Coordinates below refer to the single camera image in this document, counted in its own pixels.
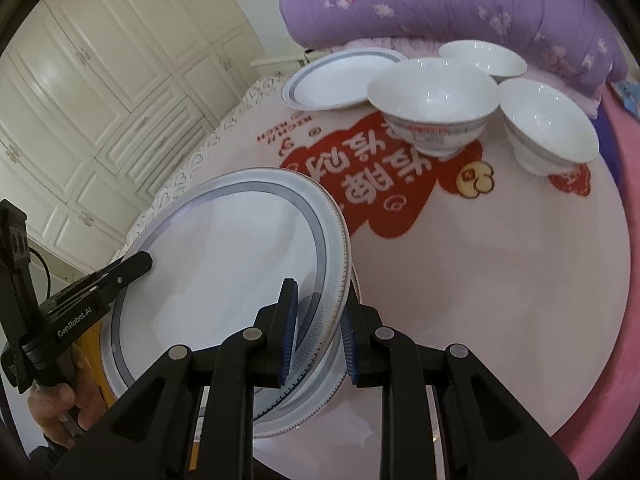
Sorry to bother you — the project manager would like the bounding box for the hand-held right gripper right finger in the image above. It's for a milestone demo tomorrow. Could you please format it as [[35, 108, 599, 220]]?
[[339, 290, 581, 480]]

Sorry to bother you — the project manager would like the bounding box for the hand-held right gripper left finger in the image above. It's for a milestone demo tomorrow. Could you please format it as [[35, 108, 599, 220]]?
[[50, 278, 301, 480]]

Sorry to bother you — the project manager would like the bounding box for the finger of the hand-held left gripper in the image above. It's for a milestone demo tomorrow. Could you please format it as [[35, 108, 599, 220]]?
[[89, 251, 153, 292]]

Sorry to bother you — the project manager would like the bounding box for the large blue-rimmed white plate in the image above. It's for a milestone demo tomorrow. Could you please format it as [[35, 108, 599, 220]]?
[[102, 170, 351, 423], [252, 270, 362, 441]]

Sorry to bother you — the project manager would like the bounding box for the small grey-rimmed white plate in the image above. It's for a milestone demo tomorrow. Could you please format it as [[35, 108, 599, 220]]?
[[281, 49, 410, 111]]

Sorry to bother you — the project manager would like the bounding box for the white bowl with red pattern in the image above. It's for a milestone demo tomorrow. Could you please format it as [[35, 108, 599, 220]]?
[[366, 57, 501, 158]]

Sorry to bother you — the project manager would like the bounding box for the plain white bowl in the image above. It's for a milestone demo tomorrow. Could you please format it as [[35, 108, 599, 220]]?
[[438, 40, 528, 83], [498, 79, 600, 177]]

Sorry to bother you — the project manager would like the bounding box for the person's left hand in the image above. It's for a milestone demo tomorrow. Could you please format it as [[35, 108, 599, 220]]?
[[26, 345, 108, 448]]

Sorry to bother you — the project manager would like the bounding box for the round printed table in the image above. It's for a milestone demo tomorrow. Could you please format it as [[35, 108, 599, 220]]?
[[122, 50, 631, 480]]

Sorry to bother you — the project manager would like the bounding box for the white wardrobe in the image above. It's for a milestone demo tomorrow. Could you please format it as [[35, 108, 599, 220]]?
[[0, 0, 266, 281]]

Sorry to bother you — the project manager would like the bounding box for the light pink quilt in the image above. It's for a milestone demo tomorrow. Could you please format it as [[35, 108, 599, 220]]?
[[305, 35, 451, 61]]

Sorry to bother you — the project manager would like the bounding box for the dark purple cloth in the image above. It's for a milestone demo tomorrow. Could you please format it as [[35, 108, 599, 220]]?
[[600, 82, 623, 186]]

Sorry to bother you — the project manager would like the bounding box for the purple floral quilt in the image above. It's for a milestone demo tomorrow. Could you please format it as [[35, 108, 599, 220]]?
[[280, 0, 628, 93]]

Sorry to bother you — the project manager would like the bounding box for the blue printed cloth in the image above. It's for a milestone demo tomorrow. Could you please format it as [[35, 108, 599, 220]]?
[[612, 80, 640, 121]]

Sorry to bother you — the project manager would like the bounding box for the black cable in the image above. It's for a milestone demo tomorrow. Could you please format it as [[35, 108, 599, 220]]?
[[27, 246, 52, 302]]

